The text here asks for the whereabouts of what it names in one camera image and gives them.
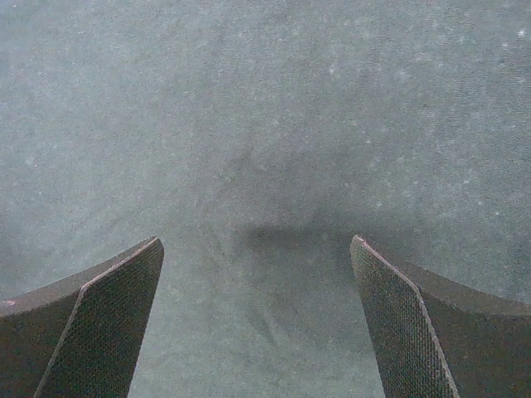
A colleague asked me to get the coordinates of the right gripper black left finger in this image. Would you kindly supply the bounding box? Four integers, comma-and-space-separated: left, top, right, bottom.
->
1, 237, 164, 397

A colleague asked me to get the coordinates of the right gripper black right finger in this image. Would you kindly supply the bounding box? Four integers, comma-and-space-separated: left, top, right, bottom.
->
350, 235, 530, 397

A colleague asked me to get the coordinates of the black t-shirt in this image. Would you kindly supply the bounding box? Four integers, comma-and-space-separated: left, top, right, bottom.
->
1, 1, 530, 397

